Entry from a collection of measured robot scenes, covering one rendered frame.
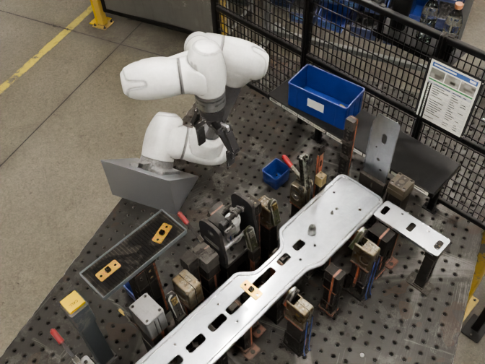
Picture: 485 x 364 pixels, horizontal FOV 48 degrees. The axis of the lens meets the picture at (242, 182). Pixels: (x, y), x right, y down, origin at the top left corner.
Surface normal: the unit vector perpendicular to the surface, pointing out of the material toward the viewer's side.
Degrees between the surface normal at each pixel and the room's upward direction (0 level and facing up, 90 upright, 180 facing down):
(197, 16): 88
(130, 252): 0
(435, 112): 90
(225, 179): 0
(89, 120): 0
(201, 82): 87
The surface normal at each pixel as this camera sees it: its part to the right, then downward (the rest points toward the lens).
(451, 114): -0.69, 0.57
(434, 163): -0.04, -0.64
